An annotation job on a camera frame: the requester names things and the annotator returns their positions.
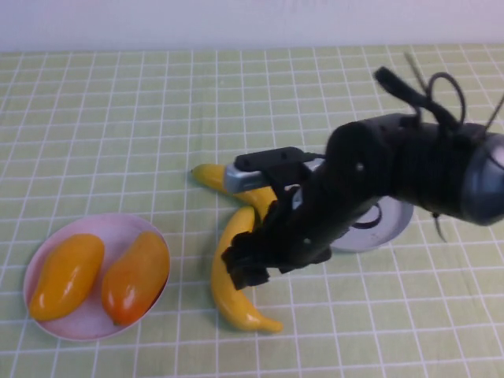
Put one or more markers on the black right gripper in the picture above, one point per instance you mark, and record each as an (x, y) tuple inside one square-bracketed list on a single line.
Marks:
[(311, 228)]

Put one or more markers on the long yellow banana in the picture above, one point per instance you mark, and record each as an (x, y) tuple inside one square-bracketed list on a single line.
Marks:
[(236, 311)]

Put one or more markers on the short curved yellow banana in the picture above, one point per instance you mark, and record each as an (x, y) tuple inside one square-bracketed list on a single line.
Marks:
[(208, 177)]

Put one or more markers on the orange tinged mango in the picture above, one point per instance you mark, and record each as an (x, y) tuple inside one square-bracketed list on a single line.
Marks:
[(134, 279)]

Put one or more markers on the plain yellow mango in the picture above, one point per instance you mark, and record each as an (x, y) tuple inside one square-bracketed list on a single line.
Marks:
[(67, 275)]

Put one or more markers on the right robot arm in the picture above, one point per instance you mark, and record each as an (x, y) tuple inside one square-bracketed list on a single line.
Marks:
[(433, 169)]

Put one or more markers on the pink round plate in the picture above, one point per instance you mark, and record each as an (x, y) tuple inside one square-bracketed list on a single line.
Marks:
[(110, 224)]

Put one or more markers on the green checked tablecloth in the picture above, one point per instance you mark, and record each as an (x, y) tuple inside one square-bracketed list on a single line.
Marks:
[(118, 118)]

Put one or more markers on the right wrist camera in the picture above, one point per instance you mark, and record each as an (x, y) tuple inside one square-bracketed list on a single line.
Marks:
[(244, 179)]

